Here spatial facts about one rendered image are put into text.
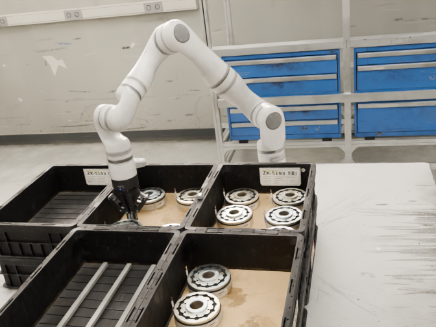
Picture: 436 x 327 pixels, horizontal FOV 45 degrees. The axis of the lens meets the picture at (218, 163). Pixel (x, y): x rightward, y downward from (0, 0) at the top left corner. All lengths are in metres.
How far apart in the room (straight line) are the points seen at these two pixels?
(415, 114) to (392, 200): 1.57
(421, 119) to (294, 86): 0.78
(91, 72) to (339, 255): 3.42
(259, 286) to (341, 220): 0.57
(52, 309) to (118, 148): 0.44
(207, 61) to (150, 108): 2.97
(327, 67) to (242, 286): 2.19
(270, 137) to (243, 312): 0.72
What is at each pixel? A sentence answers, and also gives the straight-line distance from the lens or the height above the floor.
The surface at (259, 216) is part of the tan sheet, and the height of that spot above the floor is 0.83.
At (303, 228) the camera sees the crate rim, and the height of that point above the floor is 0.93.
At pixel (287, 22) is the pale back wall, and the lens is 4.10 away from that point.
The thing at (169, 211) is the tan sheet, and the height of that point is 0.83.
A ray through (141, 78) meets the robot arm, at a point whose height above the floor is 1.25.
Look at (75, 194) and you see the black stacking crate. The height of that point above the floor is 0.83.
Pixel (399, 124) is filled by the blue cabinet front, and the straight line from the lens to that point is 3.40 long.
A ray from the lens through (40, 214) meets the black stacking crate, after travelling 1.80.
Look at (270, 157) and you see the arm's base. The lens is 1.77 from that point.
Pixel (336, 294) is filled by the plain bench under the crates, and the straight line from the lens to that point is 1.44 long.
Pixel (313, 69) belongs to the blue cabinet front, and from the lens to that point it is 3.28.
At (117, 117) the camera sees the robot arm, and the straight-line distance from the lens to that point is 1.40.
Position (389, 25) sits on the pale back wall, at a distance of 4.11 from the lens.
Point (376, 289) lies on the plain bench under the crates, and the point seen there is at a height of 0.70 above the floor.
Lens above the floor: 1.59
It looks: 24 degrees down
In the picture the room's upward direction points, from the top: 7 degrees counter-clockwise
